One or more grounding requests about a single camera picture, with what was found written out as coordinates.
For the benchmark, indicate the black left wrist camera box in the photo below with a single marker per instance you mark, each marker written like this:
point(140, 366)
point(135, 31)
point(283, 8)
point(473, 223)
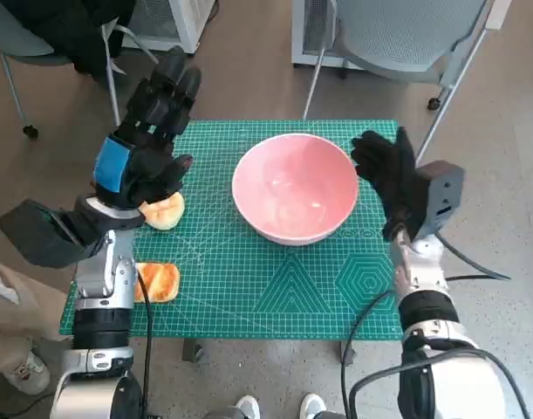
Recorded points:
point(39, 235)

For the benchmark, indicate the grey mesh chair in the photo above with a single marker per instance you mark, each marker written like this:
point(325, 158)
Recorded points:
point(401, 35)

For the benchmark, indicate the round toy bread bun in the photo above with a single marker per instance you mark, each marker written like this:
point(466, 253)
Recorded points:
point(166, 216)

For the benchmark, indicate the white shoe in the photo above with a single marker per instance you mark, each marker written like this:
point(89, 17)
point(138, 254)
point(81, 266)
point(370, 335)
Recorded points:
point(248, 406)
point(312, 406)

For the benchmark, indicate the pink bowl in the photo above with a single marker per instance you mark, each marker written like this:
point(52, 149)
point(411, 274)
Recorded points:
point(292, 187)

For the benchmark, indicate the rectangular toy bread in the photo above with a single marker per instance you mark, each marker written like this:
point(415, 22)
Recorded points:
point(161, 281)

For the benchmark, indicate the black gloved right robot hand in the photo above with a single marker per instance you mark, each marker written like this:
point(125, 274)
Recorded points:
point(392, 174)

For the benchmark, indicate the black table leg bracket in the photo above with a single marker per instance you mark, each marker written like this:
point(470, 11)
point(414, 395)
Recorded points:
point(192, 351)
point(346, 353)

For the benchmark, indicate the blue-grey seat chair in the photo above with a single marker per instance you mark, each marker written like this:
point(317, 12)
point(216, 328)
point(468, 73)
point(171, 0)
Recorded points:
point(17, 39)

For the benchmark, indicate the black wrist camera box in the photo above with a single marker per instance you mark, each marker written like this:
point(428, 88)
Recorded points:
point(39, 235)
point(440, 192)

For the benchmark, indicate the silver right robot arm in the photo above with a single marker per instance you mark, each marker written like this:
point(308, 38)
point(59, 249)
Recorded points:
point(423, 279)

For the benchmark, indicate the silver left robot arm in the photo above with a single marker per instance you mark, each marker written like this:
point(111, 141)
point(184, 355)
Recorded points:
point(104, 270)

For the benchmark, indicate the green cutting mat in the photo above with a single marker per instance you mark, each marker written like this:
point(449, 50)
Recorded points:
point(248, 270)

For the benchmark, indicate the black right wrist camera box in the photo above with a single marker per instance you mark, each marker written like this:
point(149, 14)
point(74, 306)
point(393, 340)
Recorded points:
point(440, 192)

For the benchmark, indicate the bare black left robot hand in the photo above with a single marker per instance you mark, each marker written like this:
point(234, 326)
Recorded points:
point(148, 166)

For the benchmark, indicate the white mesh cabinet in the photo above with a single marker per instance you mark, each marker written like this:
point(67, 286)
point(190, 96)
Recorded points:
point(309, 26)
point(170, 17)

